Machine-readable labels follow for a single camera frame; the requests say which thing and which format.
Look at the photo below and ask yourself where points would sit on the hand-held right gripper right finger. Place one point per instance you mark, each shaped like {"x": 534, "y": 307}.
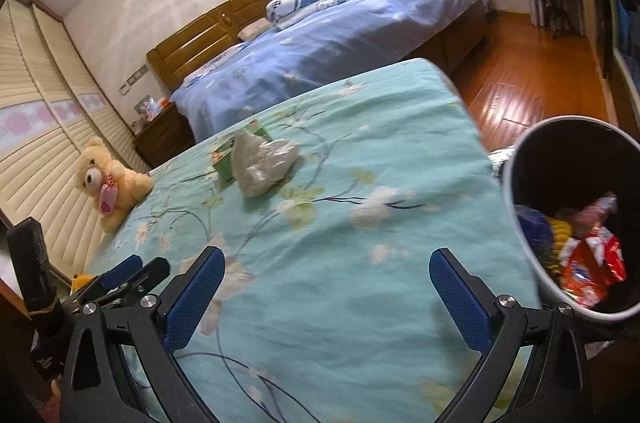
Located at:
{"x": 460, "y": 298}

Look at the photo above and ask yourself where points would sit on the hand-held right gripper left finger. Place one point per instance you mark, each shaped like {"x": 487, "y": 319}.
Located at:
{"x": 195, "y": 298}

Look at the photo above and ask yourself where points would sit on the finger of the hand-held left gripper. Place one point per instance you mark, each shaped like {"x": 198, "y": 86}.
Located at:
{"x": 145, "y": 272}
{"x": 122, "y": 265}

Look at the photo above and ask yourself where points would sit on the blue packet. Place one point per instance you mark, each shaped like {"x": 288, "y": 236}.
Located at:
{"x": 532, "y": 233}

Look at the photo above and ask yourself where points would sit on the yellow spiky ball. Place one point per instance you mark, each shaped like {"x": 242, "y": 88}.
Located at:
{"x": 560, "y": 233}

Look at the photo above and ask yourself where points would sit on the red orange snack packet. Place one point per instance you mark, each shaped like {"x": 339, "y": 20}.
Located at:
{"x": 582, "y": 278}

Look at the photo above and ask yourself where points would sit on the green snack packet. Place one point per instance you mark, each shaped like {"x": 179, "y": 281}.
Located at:
{"x": 225, "y": 165}

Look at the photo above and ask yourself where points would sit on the clear plastic bag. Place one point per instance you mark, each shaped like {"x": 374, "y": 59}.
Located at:
{"x": 260, "y": 163}

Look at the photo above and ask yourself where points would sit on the red and white snack packet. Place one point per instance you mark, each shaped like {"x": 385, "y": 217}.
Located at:
{"x": 607, "y": 253}

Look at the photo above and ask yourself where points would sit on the pink and white wrapper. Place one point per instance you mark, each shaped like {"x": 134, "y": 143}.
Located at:
{"x": 595, "y": 215}

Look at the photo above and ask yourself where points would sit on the black bin with white rim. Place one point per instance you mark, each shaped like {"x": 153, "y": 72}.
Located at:
{"x": 565, "y": 158}

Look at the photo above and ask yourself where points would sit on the small yellow object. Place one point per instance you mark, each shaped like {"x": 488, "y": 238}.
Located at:
{"x": 81, "y": 283}

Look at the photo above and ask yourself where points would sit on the beige teddy bear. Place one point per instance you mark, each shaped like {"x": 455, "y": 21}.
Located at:
{"x": 95, "y": 173}

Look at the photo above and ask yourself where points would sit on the wooden nightstand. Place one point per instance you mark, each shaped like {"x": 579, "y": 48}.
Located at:
{"x": 160, "y": 138}

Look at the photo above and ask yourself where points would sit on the cream louvered sliding doors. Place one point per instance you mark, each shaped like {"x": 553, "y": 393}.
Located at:
{"x": 45, "y": 68}

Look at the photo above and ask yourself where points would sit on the teal floral blanket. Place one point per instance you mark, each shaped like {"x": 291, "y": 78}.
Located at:
{"x": 350, "y": 128}

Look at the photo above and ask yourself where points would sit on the wooden bed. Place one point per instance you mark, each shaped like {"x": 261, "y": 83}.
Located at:
{"x": 200, "y": 38}

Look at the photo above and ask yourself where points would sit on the small white pillow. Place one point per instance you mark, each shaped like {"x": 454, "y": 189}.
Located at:
{"x": 255, "y": 33}

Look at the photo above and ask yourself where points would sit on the blue bed cover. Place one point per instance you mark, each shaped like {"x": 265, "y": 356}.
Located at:
{"x": 325, "y": 38}

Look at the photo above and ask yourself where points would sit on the black glossy cabinet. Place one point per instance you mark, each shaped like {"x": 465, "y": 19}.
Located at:
{"x": 625, "y": 43}

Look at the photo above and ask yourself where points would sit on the patterned curtain behind coat rack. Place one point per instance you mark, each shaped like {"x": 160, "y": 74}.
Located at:
{"x": 534, "y": 3}

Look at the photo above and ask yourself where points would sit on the white and blue printed pillow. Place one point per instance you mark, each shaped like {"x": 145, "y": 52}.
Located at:
{"x": 300, "y": 3}

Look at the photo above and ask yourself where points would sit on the wall switch panel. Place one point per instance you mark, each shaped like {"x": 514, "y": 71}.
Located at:
{"x": 137, "y": 75}

